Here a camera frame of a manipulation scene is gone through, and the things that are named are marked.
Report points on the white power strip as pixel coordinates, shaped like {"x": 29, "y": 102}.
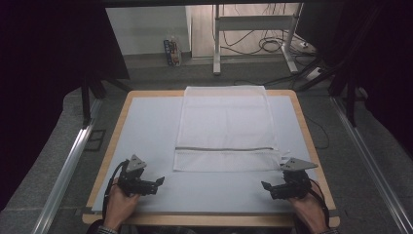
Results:
{"x": 313, "y": 73}

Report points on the colourful packet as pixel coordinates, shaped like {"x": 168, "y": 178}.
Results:
{"x": 172, "y": 52}

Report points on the person's left hand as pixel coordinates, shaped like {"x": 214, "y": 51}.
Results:
{"x": 119, "y": 206}

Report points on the white table mat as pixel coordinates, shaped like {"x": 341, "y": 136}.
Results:
{"x": 152, "y": 130}

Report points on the aluminium rail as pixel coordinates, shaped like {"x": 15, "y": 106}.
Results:
{"x": 370, "y": 162}
{"x": 69, "y": 162}

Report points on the black rectangular floor frame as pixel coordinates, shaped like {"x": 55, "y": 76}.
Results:
{"x": 95, "y": 139}

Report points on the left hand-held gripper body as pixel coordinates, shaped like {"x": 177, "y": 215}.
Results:
{"x": 131, "y": 182}

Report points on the white desk frame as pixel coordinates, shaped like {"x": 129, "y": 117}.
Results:
{"x": 253, "y": 22}

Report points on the black metal stand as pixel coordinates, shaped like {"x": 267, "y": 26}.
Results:
{"x": 350, "y": 97}
{"x": 86, "y": 100}

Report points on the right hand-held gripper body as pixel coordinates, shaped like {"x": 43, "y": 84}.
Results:
{"x": 295, "y": 183}

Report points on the person's left sleeve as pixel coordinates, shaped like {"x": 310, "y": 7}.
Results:
{"x": 105, "y": 230}

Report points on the person's right hand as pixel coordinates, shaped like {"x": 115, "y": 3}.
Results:
{"x": 308, "y": 211}

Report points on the white mesh laundry bag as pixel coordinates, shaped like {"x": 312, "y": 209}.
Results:
{"x": 227, "y": 130}

